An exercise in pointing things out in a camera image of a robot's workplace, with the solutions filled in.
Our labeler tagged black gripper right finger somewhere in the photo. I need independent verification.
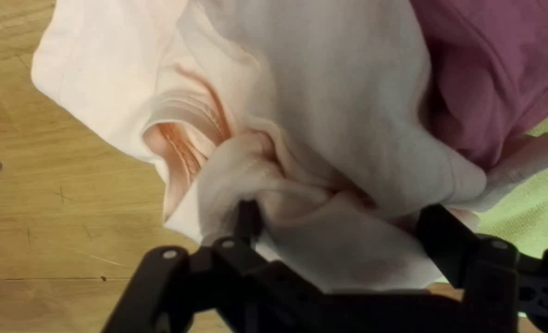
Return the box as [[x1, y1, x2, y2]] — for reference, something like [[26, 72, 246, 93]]
[[415, 205, 548, 333]]

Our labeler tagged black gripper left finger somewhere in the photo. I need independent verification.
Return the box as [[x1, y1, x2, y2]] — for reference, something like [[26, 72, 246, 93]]
[[100, 200, 374, 333]]

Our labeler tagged peach shirt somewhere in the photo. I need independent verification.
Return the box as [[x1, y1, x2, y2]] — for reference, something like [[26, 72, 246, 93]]
[[30, 0, 548, 294]]

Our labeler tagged yellow-green cloth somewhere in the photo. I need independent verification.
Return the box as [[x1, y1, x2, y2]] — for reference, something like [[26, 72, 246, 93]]
[[474, 118, 548, 255]]

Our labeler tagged pink cloth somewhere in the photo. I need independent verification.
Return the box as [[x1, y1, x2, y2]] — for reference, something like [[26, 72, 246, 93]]
[[411, 0, 548, 167]]

